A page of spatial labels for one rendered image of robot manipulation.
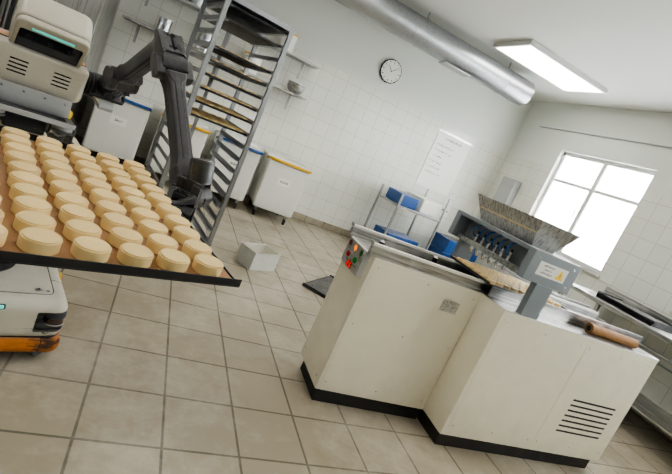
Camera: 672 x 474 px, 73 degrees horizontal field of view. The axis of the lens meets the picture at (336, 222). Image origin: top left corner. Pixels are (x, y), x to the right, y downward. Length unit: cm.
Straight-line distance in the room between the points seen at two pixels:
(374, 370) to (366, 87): 463
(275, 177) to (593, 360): 391
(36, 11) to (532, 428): 300
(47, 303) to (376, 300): 141
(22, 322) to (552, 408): 267
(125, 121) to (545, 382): 456
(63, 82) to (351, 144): 503
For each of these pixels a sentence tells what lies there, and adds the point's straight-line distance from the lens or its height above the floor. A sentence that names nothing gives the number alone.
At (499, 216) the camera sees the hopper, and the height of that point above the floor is 124.
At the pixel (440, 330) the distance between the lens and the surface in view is 258.
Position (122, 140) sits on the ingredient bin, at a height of 33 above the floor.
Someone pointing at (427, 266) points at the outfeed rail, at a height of 88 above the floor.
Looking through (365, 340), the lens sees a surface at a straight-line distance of 241.
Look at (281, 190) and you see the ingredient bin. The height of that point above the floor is 42.
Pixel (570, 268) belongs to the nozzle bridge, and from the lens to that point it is 263.
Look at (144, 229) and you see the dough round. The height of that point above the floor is 101.
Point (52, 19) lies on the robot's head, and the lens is 180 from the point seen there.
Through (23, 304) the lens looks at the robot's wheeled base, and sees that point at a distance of 209.
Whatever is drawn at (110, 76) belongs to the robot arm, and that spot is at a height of 117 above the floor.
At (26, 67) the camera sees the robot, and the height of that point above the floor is 109.
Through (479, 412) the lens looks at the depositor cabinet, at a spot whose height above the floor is 26.
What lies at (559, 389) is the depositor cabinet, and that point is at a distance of 303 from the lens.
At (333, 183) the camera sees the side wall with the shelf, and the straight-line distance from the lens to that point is 653.
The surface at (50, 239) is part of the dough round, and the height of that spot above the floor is 101.
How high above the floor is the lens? 129
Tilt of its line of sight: 10 degrees down
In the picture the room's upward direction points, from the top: 24 degrees clockwise
